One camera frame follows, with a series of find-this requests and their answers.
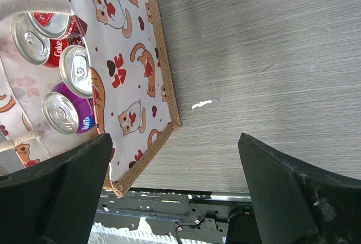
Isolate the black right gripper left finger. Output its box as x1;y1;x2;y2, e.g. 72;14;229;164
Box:
1;134;112;243

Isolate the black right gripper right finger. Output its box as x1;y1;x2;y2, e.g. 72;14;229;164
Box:
238;133;360;243

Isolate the purple Fanta can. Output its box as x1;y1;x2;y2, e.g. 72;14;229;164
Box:
42;82;95;135

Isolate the brown canvas tote bag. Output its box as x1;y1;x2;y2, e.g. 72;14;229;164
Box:
1;0;181;197

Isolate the red Coca-Cola can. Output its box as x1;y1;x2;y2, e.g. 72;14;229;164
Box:
11;14;85;68
59;45;93;99

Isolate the silver blue Red Bull can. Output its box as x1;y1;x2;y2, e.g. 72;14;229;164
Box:
25;0;85;40

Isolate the black mounting rail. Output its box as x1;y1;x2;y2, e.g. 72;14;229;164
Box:
89;188;262;243

